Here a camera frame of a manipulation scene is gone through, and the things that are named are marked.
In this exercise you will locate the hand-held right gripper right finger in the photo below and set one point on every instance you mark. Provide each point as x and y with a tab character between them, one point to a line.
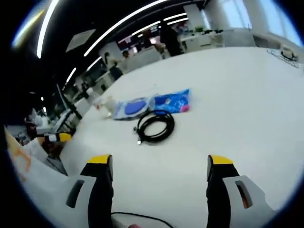
218	190

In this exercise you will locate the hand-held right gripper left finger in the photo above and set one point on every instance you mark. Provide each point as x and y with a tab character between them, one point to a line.
99	190

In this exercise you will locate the clear plastic water bottle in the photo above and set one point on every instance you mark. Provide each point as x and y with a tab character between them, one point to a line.
99	104

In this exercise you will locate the white packet with blue circle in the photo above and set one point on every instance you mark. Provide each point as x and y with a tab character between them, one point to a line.
133	108

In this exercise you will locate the blue tissue packet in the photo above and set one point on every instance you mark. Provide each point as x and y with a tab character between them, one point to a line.
173	101

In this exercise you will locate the person's right hand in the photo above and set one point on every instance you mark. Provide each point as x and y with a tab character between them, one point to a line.
135	226

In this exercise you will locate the black tripod stand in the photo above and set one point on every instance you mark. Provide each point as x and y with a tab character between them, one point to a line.
71	104

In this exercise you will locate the white table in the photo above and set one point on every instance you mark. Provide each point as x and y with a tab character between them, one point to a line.
225	107

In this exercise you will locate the long ceiling light strip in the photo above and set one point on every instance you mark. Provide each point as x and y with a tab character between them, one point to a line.
118	25

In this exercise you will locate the small white device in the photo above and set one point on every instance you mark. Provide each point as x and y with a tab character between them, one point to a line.
288	53

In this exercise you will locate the green potted plant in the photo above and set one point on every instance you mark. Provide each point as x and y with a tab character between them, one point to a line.
199	29

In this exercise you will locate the window with blinds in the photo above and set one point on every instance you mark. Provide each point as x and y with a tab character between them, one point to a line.
235	13

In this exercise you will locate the large bright window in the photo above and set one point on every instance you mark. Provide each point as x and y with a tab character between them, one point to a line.
280	19

